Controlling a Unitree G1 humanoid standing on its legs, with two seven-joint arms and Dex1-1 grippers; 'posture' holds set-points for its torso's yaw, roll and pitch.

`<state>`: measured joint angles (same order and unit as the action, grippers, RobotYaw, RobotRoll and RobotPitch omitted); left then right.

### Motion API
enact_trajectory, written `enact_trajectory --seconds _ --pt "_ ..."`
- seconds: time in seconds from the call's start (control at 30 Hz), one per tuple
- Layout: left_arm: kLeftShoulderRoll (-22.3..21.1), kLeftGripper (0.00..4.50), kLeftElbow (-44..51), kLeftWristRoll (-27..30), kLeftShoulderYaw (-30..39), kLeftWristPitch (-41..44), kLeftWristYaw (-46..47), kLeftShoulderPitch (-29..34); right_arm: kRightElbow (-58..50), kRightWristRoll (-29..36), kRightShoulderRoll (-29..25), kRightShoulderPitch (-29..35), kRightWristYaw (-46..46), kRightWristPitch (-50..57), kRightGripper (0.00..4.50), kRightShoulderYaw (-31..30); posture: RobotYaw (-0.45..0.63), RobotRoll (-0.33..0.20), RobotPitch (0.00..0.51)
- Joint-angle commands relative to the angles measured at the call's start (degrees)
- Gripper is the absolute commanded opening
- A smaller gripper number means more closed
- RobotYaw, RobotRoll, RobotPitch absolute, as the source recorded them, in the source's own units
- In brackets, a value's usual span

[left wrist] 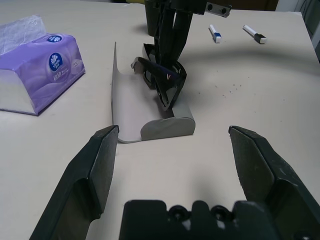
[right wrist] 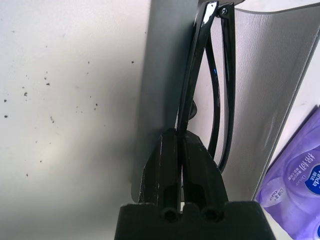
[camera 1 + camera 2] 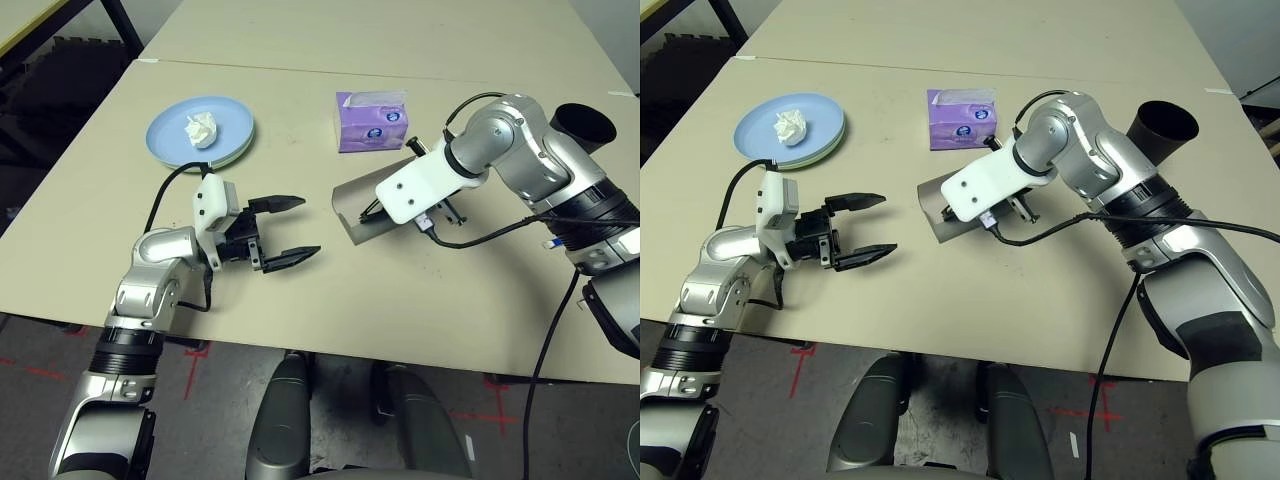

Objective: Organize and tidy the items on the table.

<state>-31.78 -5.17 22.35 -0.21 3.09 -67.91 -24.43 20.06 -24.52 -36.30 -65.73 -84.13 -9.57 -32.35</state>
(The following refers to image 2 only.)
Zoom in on grey glasses case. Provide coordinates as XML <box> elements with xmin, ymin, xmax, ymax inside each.
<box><xmin>129</xmin><ymin>0</ymin><xmax>320</xmax><ymax>204</ymax></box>

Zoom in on black sunglasses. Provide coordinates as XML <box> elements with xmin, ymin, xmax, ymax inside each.
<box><xmin>174</xmin><ymin>1</ymin><xmax>237</xmax><ymax>174</ymax></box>

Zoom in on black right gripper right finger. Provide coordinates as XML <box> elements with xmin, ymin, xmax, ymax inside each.
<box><xmin>179</xmin><ymin>130</ymin><xmax>229</xmax><ymax>210</ymax></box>

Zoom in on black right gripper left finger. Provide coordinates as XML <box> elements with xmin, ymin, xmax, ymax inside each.
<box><xmin>138</xmin><ymin>128</ymin><xmax>183</xmax><ymax>210</ymax></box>

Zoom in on purple tissue box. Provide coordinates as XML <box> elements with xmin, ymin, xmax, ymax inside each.
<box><xmin>254</xmin><ymin>104</ymin><xmax>320</xmax><ymax>240</ymax></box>

